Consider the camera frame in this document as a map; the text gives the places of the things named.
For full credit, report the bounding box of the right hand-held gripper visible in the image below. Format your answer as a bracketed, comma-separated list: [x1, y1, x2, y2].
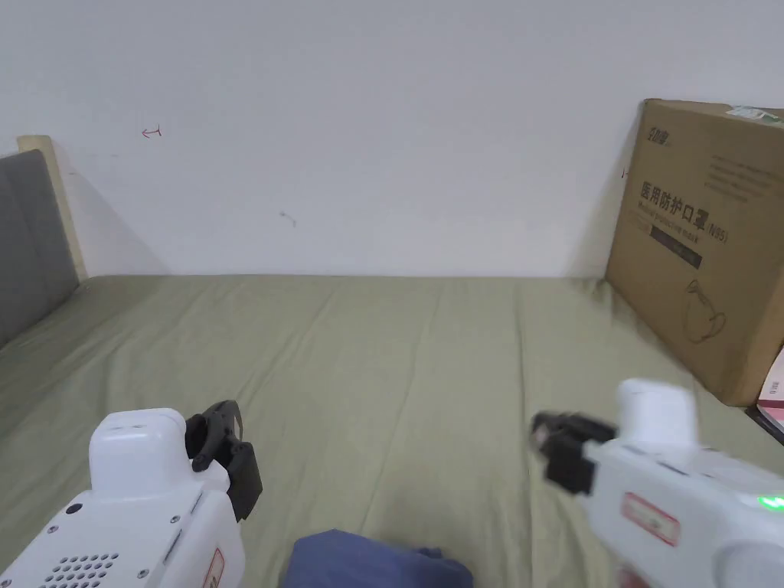
[529, 377, 784, 588]

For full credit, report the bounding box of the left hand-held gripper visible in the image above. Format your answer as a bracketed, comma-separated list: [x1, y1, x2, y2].
[0, 400, 265, 588]

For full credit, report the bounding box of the bed with pale green sheet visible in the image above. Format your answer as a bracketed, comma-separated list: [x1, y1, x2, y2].
[0, 273, 784, 588]

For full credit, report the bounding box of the brown cardboard carton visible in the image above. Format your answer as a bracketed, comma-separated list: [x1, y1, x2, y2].
[604, 97, 784, 408]

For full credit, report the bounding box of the dark blue garment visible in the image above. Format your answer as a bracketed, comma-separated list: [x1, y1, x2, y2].
[284, 529, 476, 588]

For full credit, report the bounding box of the pink and white box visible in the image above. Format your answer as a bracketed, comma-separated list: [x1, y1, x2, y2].
[743, 348, 784, 447]

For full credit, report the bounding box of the grey padded headboard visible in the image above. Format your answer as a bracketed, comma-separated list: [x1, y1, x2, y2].
[0, 135, 91, 351]

